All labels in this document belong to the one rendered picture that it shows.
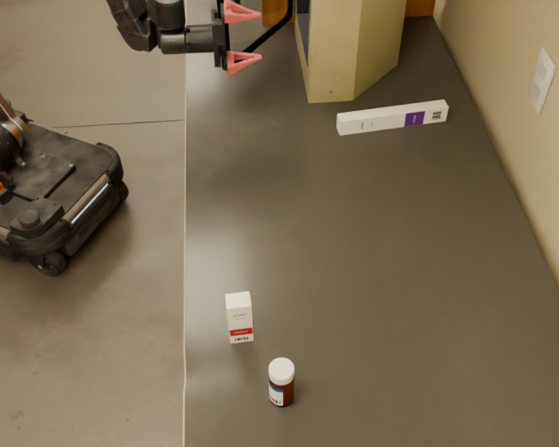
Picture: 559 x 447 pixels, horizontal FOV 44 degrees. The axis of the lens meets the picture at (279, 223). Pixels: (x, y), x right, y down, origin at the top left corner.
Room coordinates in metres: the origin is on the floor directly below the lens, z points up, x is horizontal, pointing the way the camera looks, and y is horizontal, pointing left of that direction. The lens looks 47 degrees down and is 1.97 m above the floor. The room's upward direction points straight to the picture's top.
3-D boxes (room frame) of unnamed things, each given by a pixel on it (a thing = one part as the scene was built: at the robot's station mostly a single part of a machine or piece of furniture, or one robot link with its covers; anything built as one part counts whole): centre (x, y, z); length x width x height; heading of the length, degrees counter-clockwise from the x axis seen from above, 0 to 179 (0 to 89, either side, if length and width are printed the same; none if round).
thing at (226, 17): (1.25, 0.08, 1.22); 0.09 x 0.07 x 0.07; 95
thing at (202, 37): (1.25, 0.15, 1.19); 0.07 x 0.07 x 0.10; 5
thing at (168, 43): (1.24, 0.21, 1.20); 0.07 x 0.06 x 0.07; 95
